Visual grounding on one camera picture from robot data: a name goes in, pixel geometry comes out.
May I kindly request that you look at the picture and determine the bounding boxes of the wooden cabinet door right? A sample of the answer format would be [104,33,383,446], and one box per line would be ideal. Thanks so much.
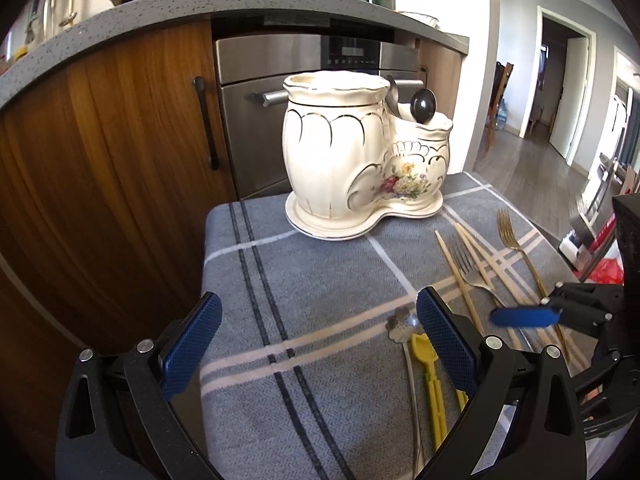
[416,39,464,119]

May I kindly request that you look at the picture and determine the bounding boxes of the silver flower-end spoon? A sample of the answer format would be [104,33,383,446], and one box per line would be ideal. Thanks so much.
[386,307,425,478]

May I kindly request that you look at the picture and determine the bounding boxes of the stainless steel built-in oven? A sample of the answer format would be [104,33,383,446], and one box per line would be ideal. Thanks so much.
[215,34,424,200]

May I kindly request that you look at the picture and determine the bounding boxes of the yellow plastic tongs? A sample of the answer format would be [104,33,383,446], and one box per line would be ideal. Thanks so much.
[410,334,448,450]

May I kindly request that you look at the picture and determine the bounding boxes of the gold fork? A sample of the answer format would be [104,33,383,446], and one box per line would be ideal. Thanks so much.
[497,208,572,363]

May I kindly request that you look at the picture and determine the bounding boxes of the silver steel fork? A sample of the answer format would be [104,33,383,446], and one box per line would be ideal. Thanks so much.
[452,238,534,351]

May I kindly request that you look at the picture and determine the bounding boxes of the grey speckled countertop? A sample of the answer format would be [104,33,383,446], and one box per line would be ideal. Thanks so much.
[1,0,470,106]

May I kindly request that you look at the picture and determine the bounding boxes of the wooden chair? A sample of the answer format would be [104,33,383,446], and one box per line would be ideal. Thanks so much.
[485,62,514,152]

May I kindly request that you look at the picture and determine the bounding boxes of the dark metal spoon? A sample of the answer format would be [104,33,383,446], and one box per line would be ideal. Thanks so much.
[410,88,437,124]

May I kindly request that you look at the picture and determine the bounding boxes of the grey checked table cloth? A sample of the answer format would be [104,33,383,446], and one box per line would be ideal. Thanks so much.
[200,174,572,479]

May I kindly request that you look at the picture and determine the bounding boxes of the beige chopstick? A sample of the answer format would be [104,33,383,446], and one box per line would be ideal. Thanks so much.
[434,230,485,335]
[454,222,526,304]
[454,222,588,370]

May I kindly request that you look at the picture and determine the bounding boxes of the wooden cabinet door left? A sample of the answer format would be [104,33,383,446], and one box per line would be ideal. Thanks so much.
[1,21,235,351]

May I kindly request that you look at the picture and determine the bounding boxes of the cream floral ceramic utensil holder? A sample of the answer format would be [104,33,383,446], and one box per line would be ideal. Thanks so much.
[282,70,454,240]

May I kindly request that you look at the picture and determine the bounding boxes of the water bottle on floor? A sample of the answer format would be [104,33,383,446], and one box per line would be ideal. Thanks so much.
[495,99,508,130]

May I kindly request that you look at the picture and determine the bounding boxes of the white bowl on counter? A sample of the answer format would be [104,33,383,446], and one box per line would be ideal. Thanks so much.
[399,11,439,29]

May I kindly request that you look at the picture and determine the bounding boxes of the wooden cabinet door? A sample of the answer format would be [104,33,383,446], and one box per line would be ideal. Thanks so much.
[416,39,464,119]
[1,21,235,351]

